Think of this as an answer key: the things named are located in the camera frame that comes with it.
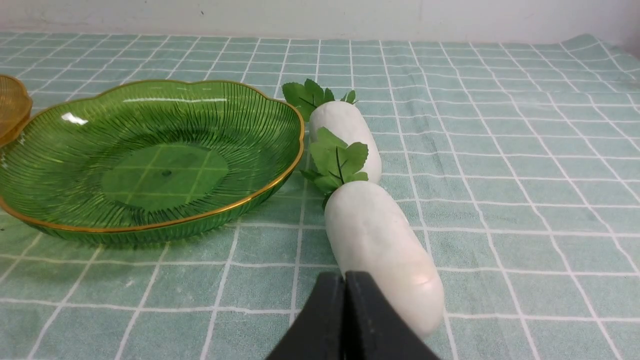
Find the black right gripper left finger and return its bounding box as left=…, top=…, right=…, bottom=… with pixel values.
left=266, top=272, right=346, bottom=360

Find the green glass plate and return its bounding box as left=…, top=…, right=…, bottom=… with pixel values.
left=1, top=79, right=305, bottom=245

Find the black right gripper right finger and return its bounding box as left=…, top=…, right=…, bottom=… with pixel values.
left=345, top=271, right=439, bottom=360

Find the green checkered tablecloth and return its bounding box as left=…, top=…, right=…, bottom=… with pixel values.
left=0, top=32, right=640, bottom=360

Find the white radish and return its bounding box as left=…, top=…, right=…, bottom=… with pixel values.
left=301, top=127, right=445, bottom=339
left=282, top=79, right=382, bottom=184

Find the amber glass plate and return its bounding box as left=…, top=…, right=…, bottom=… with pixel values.
left=0, top=74, right=34, bottom=147

